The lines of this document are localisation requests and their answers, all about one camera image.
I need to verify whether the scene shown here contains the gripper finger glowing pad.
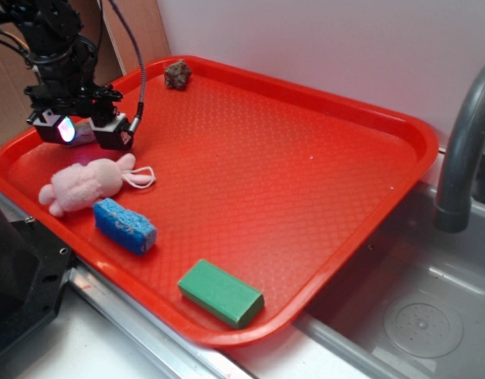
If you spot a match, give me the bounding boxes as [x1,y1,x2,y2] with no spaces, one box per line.
[88,113,133,151]
[27,110,75,144]

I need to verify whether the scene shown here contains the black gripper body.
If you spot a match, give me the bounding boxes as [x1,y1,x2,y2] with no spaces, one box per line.
[24,84,123,122]

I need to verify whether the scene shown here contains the brown wood chip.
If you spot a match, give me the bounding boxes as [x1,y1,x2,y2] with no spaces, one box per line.
[68,122,96,146]

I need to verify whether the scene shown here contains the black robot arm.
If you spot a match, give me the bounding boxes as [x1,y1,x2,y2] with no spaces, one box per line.
[0,1,139,151]

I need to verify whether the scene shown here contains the pink plush bunny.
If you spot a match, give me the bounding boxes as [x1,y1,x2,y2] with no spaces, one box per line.
[38,153,156,217]

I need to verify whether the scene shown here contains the brown rock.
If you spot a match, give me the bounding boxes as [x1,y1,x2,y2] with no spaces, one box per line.
[164,59,192,91]

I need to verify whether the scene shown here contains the blue sponge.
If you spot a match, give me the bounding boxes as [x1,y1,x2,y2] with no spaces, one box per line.
[92,198,157,256]

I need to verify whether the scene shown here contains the red plastic tray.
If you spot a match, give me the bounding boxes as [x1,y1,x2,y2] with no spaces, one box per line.
[0,57,438,348]

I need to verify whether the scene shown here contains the green rectangular block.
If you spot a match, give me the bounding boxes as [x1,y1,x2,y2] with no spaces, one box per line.
[178,260,265,329]

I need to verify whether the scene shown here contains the grey sink basin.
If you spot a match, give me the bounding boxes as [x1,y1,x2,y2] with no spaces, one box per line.
[295,184,485,378]

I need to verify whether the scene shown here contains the grey sink faucet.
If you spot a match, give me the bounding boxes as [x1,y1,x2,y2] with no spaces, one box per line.
[434,66,485,233]

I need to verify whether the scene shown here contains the braided grey cable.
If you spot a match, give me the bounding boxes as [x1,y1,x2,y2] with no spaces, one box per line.
[109,0,147,135]

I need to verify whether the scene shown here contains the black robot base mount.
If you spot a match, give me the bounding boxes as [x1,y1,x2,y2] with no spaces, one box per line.
[0,208,72,359]

